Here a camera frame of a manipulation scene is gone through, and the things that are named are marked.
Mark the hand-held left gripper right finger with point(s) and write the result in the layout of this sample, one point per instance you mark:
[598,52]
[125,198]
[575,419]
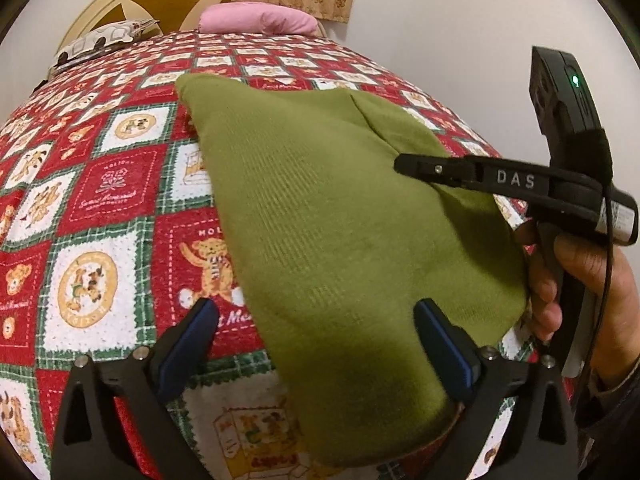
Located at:
[445,350]

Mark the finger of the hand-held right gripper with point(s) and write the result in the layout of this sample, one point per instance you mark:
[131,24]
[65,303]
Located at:
[435,170]

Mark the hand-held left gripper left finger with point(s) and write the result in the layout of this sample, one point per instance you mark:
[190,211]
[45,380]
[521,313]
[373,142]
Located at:
[190,347]

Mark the green knit sweater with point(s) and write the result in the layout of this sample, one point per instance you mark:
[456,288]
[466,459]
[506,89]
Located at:
[325,235]

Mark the person's right forearm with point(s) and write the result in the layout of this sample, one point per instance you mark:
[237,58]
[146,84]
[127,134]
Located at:
[610,400]

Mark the person's right hand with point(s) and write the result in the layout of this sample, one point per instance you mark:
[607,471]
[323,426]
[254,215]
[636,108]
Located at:
[620,300]

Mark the red teddy bear printed blanket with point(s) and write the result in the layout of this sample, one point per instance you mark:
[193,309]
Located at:
[115,185]

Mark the pink pillow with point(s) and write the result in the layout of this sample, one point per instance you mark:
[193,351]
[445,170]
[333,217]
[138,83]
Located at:
[260,20]

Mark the white black printed pillow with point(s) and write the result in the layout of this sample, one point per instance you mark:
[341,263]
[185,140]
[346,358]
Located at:
[100,40]

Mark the cream wooden headboard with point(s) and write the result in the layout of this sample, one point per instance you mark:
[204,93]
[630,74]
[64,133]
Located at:
[150,7]

